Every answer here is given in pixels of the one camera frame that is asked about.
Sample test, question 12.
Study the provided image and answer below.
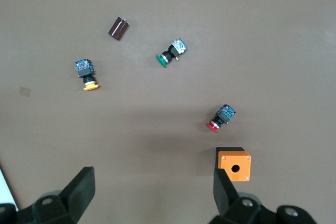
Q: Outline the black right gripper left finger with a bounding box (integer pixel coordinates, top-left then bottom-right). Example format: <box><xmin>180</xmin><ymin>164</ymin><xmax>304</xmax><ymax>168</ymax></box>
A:
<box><xmin>31</xmin><ymin>166</ymin><xmax>96</xmax><ymax>224</ymax></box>

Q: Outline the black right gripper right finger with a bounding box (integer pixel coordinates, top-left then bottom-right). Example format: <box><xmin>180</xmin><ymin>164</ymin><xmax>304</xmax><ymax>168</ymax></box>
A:
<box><xmin>209</xmin><ymin>168</ymin><xmax>263</xmax><ymax>224</ymax></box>

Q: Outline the yellow push button switch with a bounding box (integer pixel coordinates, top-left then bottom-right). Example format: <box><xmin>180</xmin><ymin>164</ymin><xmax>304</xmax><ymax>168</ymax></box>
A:
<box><xmin>74</xmin><ymin>59</ymin><xmax>101</xmax><ymax>91</ymax></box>

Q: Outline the white drawer cabinet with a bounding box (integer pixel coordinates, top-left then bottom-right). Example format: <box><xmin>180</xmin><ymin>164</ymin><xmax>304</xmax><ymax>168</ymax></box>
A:
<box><xmin>0</xmin><ymin>161</ymin><xmax>17</xmax><ymax>210</ymax></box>

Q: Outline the dark brown cylindrical capacitor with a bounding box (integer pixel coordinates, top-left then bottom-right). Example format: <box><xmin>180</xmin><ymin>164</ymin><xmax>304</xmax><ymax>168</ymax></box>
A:
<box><xmin>107</xmin><ymin>16</ymin><xmax>130</xmax><ymax>41</ymax></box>

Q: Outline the orange button enclosure box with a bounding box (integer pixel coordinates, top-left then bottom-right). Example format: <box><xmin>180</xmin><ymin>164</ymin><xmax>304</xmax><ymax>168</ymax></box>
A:
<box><xmin>215</xmin><ymin>146</ymin><xmax>252</xmax><ymax>182</ymax></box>

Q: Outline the red push button switch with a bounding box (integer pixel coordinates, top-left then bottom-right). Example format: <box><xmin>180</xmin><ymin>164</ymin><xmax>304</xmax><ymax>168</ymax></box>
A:
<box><xmin>206</xmin><ymin>103</ymin><xmax>237</xmax><ymax>133</ymax></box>

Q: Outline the green push button switch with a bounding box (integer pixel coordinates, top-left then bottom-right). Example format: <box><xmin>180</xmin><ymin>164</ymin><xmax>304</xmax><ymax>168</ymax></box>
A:
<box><xmin>155</xmin><ymin>37</ymin><xmax>188</xmax><ymax>69</ymax></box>

